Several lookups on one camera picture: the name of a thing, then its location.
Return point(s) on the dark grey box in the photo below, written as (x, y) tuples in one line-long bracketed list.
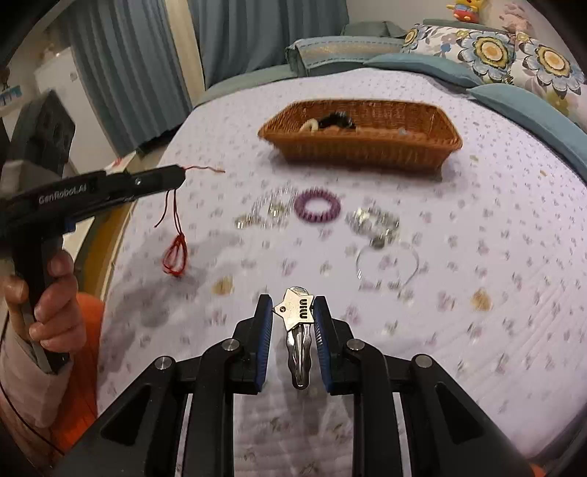
[(46, 133)]

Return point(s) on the folded teal blanket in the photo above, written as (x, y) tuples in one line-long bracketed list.
[(339, 55)]

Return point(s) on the thin silver bangle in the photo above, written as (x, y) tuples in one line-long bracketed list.
[(358, 268)]

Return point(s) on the silver star hair clip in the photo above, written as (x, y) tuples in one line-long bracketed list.
[(293, 312)]

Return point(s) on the teal pillow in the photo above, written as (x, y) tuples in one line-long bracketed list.
[(527, 110), (422, 69)]

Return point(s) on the blue curtain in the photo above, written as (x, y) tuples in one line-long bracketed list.
[(133, 69), (266, 32)]

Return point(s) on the yellow plush toy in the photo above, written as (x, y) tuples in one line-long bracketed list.
[(465, 10)]

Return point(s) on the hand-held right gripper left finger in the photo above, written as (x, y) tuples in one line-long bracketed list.
[(266, 339)]

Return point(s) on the person's left hand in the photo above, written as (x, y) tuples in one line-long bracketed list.
[(59, 312)]

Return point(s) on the grey-green cushion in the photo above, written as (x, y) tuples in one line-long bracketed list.
[(371, 30)]

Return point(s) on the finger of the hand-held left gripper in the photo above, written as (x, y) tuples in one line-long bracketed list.
[(156, 173), (137, 188)]

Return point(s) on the orange garment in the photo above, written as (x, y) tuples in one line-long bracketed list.
[(78, 390)]

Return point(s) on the brown wicker basket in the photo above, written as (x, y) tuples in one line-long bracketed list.
[(367, 151)]

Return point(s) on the floral pillow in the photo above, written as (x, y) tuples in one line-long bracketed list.
[(481, 50), (550, 69)]

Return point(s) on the black wrist watch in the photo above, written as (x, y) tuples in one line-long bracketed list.
[(337, 120)]

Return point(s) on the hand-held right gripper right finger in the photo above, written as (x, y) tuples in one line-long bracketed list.
[(321, 339)]

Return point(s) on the grey-green bedspread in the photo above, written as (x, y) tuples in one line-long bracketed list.
[(247, 85)]

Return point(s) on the pink plush toy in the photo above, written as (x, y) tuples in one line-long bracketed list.
[(516, 18)]

